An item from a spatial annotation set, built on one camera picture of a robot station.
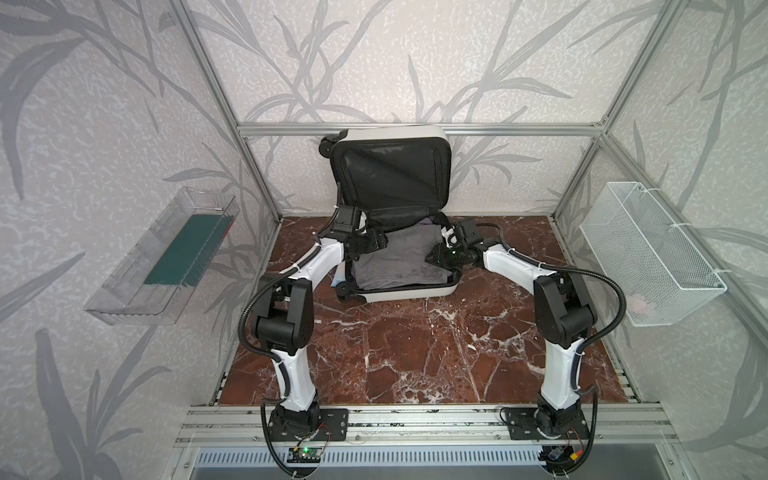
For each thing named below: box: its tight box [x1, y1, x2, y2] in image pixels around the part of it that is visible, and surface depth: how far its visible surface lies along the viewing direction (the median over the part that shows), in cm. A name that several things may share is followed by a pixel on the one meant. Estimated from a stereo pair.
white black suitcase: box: [319, 125, 461, 303], surface depth 95 cm
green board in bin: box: [144, 214, 234, 287], surface depth 69 cm
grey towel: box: [351, 222, 451, 290], surface depth 95 cm
